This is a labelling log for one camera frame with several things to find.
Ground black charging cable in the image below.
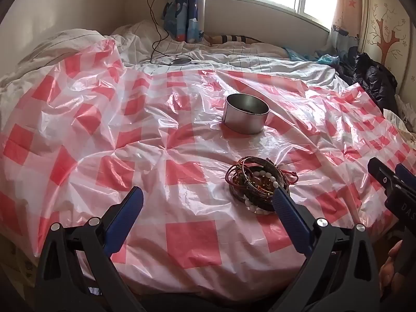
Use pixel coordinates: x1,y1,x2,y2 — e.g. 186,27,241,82
147,0,171,65

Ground blue plastic bag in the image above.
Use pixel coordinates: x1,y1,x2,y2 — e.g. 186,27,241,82
317,54,340,67

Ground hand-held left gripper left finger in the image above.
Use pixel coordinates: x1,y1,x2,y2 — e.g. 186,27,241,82
34,187,144,312

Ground wardrobe with tree decoration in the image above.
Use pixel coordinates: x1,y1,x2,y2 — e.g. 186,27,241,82
357,0,416,105

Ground person's right hand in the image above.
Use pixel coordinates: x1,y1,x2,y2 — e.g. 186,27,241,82
379,240,404,300

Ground white quilt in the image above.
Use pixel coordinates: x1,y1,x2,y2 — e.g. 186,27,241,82
0,19,350,88

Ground black jacket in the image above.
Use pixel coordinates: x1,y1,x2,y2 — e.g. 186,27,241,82
338,47,399,109

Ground pile of mixed bracelets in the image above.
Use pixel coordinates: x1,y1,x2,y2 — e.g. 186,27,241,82
225,156,299,216

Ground striped pillow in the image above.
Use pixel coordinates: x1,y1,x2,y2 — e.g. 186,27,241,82
208,34,264,46

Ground round metal tin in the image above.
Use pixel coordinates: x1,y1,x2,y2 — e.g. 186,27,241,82
222,93,270,135

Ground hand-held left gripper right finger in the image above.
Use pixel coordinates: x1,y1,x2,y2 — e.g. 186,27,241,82
272,187,381,312

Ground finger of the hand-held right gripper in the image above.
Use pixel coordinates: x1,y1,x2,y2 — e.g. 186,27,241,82
368,158,396,194
394,163,416,186

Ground red white checkered plastic sheet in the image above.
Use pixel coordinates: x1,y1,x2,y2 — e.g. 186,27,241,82
0,37,416,303

